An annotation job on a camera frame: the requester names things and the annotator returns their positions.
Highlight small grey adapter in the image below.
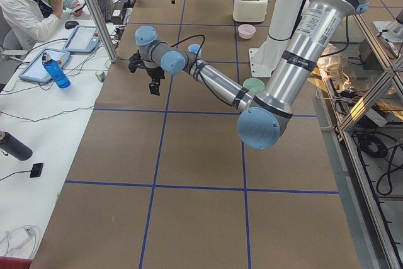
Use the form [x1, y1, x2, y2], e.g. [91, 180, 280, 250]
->
[95, 71, 106, 83]

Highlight black keyboard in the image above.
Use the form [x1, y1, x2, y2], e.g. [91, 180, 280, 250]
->
[96, 0, 113, 23]

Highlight cream white toaster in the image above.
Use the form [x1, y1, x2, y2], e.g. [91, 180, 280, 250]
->
[232, 0, 268, 23]

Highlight far teach pendant tablet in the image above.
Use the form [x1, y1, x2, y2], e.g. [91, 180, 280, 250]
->
[63, 26, 100, 54]

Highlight teach pendant tablet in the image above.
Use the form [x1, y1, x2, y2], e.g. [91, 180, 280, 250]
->
[63, 26, 100, 54]
[19, 48, 71, 84]

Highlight pink bowl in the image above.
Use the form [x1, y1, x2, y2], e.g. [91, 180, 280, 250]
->
[237, 24, 256, 40]

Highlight blue water bottle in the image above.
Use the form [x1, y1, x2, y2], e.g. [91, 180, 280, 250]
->
[42, 52, 71, 89]

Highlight mint green bowl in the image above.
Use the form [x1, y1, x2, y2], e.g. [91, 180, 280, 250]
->
[242, 77, 265, 94]

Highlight black computer mouse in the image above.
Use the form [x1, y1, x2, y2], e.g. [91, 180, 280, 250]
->
[64, 20, 79, 30]

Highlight near teach pendant tablet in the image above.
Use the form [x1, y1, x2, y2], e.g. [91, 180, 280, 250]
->
[19, 48, 71, 84]

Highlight person in white coat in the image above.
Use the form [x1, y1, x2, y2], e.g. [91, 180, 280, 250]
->
[1, 0, 84, 50]

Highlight small black square device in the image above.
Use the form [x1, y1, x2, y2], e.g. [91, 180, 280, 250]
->
[30, 163, 43, 178]

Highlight dark grey thermos bottle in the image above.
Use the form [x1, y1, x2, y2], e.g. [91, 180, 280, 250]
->
[1, 131, 33, 161]

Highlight crumpled clear plastic bag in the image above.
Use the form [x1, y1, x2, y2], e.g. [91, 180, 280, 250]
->
[310, 55, 348, 81]

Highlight clear safety glasses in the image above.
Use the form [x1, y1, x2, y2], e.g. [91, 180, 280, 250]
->
[1, 225, 40, 260]

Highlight aluminium frame post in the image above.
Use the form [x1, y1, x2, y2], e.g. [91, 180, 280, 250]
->
[85, 0, 118, 63]

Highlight aluminium side frame rack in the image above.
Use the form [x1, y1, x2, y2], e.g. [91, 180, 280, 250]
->
[319, 0, 402, 268]

